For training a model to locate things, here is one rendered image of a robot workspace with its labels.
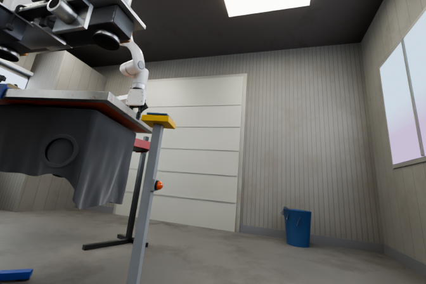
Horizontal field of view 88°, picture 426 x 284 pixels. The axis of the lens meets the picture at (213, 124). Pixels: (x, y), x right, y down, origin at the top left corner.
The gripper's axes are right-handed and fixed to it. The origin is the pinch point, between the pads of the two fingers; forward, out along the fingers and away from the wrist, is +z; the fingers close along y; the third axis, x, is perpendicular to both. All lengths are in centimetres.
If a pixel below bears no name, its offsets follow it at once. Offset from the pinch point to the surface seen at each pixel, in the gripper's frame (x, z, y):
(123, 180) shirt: 17.9, 34.1, -8.3
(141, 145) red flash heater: 121, -5, -47
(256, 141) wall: 290, -52, 95
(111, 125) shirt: -7.9, 7.9, -6.9
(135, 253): -14, 62, 18
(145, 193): -13.9, 39.2, 18.1
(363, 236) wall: 258, 86, 247
